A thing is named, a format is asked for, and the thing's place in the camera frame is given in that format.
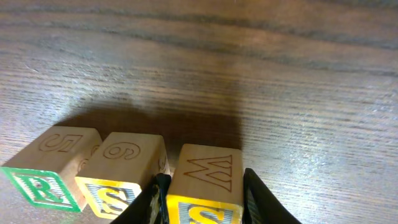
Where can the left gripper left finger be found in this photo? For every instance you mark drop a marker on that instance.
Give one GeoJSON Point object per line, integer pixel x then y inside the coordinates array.
{"type": "Point", "coordinates": [149, 207]}

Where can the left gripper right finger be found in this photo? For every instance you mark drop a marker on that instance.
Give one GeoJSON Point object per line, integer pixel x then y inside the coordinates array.
{"type": "Point", "coordinates": [260, 204]}

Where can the yellow S block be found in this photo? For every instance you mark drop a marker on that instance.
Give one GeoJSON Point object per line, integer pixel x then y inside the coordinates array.
{"type": "Point", "coordinates": [119, 170]}
{"type": "Point", "coordinates": [207, 186]}

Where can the green R block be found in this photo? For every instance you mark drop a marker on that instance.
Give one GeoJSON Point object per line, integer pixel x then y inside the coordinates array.
{"type": "Point", "coordinates": [44, 171]}

